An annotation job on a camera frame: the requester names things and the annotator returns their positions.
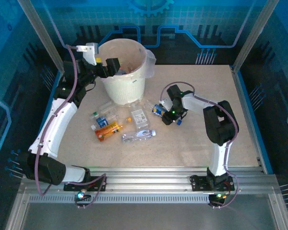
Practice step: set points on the crushed clear water bottle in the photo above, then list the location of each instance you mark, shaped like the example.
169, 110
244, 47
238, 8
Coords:
138, 136

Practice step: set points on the clear capless plastic bottle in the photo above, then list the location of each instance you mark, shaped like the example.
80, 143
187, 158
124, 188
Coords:
106, 106

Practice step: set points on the clear bottle green cap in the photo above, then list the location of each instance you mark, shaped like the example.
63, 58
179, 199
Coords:
110, 115

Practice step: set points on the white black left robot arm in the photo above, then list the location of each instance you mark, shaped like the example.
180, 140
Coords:
52, 127

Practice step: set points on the white ribbed plastic bin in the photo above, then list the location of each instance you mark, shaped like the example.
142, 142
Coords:
124, 88

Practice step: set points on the aluminium frame post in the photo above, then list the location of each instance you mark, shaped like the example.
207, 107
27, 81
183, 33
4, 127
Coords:
253, 33
39, 31

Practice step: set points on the orange juice bottle orange cap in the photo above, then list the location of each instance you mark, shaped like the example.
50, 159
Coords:
109, 130

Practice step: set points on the aluminium side rail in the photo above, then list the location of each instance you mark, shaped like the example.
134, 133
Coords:
237, 82

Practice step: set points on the wide aluminium mounting beam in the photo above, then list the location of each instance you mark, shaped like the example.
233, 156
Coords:
146, 177

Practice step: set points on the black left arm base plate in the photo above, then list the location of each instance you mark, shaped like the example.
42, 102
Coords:
98, 184

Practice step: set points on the blue label bottle white cap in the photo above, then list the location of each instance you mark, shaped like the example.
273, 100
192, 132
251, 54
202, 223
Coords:
102, 122

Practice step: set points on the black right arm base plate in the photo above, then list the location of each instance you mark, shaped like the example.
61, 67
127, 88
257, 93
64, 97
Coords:
198, 183

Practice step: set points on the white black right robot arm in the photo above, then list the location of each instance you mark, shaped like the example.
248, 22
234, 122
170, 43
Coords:
219, 158

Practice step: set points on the clear bottle white label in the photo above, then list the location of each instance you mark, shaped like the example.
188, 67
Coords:
139, 116

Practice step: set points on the Pepsi bottle blue cap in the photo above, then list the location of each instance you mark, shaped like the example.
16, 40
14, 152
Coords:
158, 109

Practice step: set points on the small lit controller board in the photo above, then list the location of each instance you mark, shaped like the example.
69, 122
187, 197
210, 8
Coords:
81, 195
218, 195

